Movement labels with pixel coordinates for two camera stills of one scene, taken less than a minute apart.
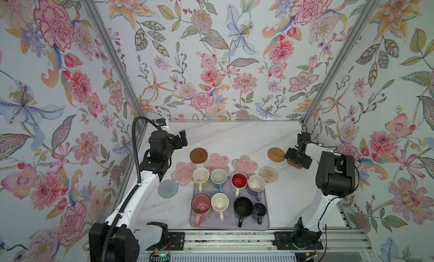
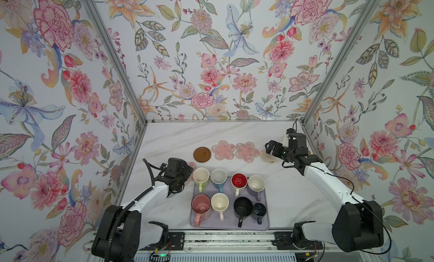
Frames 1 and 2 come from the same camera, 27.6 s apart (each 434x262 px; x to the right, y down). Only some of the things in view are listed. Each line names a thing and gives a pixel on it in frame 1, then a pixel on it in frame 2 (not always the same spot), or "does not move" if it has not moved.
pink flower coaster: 244,165 to 247,152
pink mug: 201,208 does not move
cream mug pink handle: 220,202 does not move
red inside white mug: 239,180 does not move
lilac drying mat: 213,210 does not move
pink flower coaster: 216,161 to 224,150
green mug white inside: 200,175 does not move
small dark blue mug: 259,210 does not move
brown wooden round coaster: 198,155 does not move
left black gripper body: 167,154 to 183,175
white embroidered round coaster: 268,174 to 267,157
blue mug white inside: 218,177 does not move
